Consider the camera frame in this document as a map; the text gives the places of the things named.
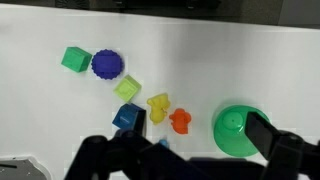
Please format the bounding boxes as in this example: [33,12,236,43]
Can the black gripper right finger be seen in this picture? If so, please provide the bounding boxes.
[244,111,320,180]

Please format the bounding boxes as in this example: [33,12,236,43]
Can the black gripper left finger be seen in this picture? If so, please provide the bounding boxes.
[64,109,201,180]

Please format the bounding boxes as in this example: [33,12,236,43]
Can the small blue block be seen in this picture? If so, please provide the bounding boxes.
[114,102,145,120]

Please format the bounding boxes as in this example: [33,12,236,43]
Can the green plastic bowl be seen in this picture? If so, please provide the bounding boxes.
[213,104,272,158]

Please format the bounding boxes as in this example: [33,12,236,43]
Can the blue cube block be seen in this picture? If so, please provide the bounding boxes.
[112,117,137,132]

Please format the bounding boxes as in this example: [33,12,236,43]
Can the lime green cube block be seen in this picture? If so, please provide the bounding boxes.
[113,74,143,103]

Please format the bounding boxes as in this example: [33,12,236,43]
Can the light blue animal toy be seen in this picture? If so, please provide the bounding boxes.
[157,138,171,150]

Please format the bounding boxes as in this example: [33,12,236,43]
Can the yellow animal toy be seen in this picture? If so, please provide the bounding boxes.
[146,93,172,126]

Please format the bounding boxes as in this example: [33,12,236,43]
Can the orange animal toy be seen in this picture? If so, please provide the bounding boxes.
[168,108,193,135]

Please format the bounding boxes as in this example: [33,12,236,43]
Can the purple ridged ball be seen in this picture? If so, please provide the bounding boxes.
[90,48,126,81]

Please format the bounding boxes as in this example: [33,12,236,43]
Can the grey metal mounting plate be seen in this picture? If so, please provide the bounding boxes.
[0,155,51,180]

